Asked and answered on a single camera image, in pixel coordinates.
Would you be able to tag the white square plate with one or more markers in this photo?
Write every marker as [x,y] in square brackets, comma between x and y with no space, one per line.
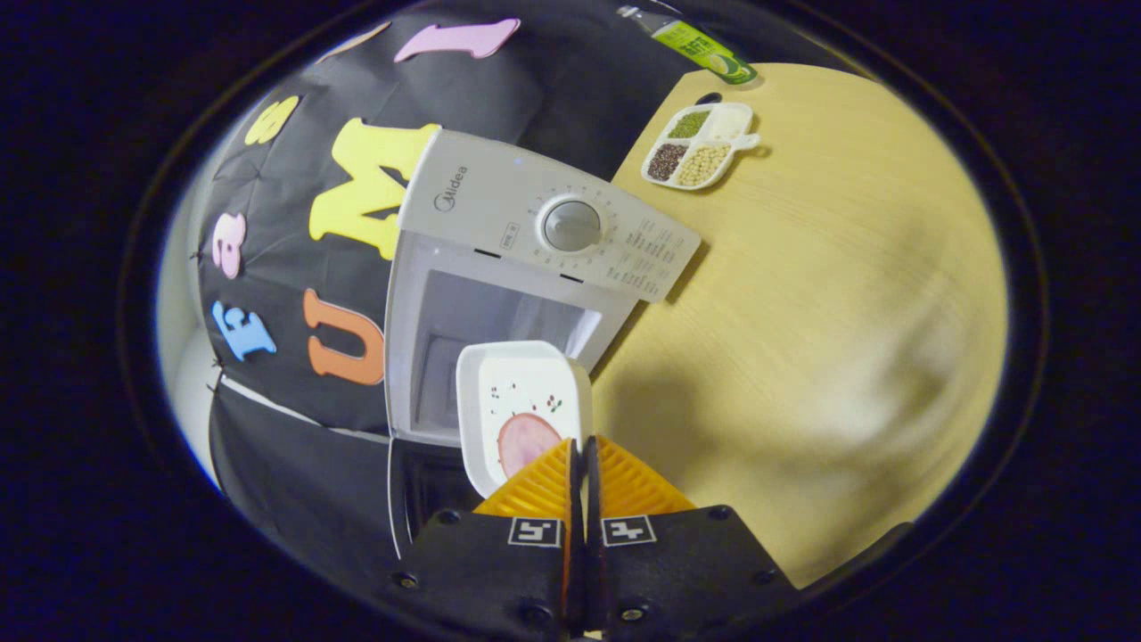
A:
[526,374]

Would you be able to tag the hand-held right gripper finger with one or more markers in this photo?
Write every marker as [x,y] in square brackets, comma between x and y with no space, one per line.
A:
[590,499]
[575,499]

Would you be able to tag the pink ham slice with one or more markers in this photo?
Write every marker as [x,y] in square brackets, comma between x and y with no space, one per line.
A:
[521,441]

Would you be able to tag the white microwave oven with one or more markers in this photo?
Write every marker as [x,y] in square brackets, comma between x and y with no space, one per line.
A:
[499,205]

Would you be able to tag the white divided dish of beans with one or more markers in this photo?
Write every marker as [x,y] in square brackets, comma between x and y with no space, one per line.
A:
[704,165]

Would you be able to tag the green drink bottle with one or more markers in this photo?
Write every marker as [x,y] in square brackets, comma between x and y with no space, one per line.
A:
[704,49]

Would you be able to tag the small black round disc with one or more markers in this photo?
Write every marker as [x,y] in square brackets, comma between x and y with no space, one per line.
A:
[710,98]

